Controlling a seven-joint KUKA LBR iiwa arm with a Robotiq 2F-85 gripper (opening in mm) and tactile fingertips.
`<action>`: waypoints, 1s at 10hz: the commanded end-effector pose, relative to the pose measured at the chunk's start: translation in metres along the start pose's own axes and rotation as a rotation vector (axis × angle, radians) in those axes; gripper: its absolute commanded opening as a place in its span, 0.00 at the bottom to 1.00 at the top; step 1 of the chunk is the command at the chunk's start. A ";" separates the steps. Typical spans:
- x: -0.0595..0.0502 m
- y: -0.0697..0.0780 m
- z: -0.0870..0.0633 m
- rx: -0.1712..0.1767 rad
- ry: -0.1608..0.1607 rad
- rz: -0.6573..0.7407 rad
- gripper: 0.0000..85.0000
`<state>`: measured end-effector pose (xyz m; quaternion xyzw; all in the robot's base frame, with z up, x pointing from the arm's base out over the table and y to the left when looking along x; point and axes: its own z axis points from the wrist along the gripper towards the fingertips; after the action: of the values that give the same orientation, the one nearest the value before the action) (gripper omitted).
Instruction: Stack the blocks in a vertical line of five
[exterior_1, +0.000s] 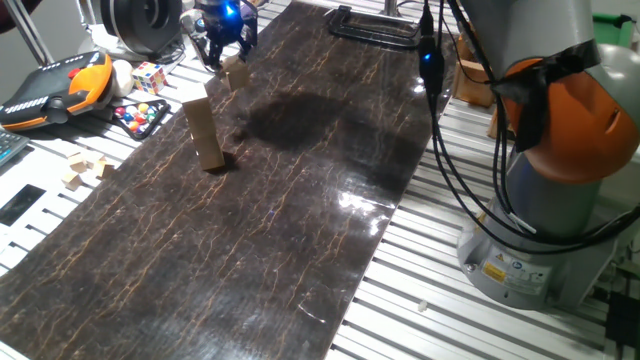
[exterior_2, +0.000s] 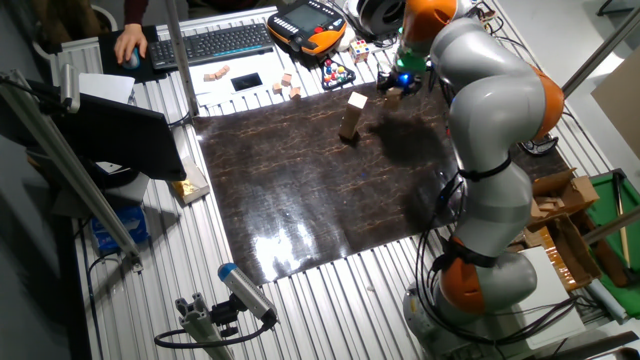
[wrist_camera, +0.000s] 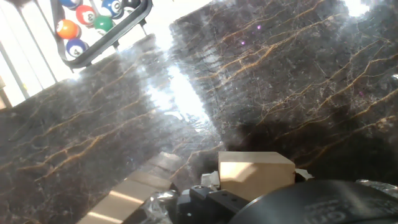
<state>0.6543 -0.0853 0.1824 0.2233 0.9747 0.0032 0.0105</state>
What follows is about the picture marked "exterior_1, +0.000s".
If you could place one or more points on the yellow ball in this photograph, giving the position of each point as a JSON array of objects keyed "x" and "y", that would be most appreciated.
[{"x": 143, "y": 107}]

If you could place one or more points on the grey metal pole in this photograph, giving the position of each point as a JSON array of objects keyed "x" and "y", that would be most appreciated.
[{"x": 391, "y": 6}]

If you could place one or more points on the Rubik's cube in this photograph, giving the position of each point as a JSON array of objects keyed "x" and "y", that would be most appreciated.
[{"x": 149, "y": 77}]

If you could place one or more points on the grey metal rod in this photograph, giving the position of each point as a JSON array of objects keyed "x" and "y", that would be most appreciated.
[{"x": 30, "y": 32}]

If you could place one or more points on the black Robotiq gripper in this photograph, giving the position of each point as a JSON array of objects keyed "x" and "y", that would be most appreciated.
[{"x": 225, "y": 27}]

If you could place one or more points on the blue ball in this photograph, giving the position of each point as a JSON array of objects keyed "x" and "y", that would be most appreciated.
[{"x": 128, "y": 117}]

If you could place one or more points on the orange ball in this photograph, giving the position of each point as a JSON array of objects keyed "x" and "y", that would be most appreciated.
[{"x": 134, "y": 126}]

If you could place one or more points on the brown wooden box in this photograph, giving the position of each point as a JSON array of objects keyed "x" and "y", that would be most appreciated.
[
  {"x": 470, "y": 82},
  {"x": 462, "y": 50}
]

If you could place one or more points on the black tray of balls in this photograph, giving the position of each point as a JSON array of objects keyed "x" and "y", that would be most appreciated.
[{"x": 150, "y": 129}]

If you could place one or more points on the small wooden cube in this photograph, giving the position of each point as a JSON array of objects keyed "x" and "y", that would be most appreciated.
[
  {"x": 103, "y": 168},
  {"x": 77, "y": 162},
  {"x": 71, "y": 180}
]

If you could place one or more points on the red ball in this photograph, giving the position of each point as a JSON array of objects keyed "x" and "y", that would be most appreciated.
[
  {"x": 141, "y": 120},
  {"x": 120, "y": 111}
]

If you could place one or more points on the dark red sleeved forearm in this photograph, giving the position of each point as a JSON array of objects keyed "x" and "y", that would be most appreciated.
[{"x": 15, "y": 7}]

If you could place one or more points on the green box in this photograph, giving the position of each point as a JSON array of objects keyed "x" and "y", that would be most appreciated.
[{"x": 612, "y": 30}]

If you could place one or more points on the green ball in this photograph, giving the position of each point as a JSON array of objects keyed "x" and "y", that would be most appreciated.
[{"x": 150, "y": 116}]

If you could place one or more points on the small white scrap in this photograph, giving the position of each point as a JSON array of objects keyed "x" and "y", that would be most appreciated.
[{"x": 422, "y": 305}]

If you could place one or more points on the black orange teach pendant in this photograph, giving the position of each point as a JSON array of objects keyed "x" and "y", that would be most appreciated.
[{"x": 50, "y": 92}]

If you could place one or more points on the grey keyboard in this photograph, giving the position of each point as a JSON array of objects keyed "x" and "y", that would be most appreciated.
[{"x": 10, "y": 147}]

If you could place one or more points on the light wooden cube block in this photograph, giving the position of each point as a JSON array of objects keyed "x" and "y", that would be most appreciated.
[
  {"x": 206, "y": 142},
  {"x": 212, "y": 160},
  {"x": 195, "y": 99},
  {"x": 236, "y": 75},
  {"x": 201, "y": 124}
]

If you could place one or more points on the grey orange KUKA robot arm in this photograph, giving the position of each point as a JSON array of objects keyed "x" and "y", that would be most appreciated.
[{"x": 545, "y": 210}]

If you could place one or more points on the black round fan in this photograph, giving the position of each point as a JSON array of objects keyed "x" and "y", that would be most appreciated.
[{"x": 142, "y": 25}]

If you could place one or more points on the black clamp frame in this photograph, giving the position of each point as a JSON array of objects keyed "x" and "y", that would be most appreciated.
[{"x": 380, "y": 39}]

